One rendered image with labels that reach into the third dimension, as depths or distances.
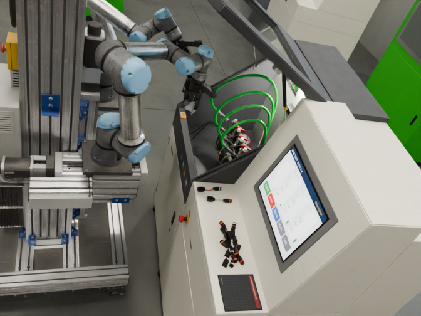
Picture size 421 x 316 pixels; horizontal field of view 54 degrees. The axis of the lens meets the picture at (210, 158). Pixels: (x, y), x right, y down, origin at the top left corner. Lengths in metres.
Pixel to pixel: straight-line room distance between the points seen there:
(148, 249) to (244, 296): 1.34
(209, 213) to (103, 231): 0.99
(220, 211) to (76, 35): 1.00
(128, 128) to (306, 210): 0.77
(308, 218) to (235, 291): 0.42
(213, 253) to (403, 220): 0.77
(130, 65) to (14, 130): 0.75
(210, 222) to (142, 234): 1.18
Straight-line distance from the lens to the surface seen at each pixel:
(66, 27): 1.77
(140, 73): 1.47
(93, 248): 2.67
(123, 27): 2.11
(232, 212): 1.99
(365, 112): 2.10
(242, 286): 1.76
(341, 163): 1.58
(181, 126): 2.42
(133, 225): 3.07
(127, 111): 1.61
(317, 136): 1.70
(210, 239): 1.85
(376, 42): 7.45
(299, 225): 1.65
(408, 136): 4.70
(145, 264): 2.89
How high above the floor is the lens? 2.40
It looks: 40 degrees down
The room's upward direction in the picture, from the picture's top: 20 degrees clockwise
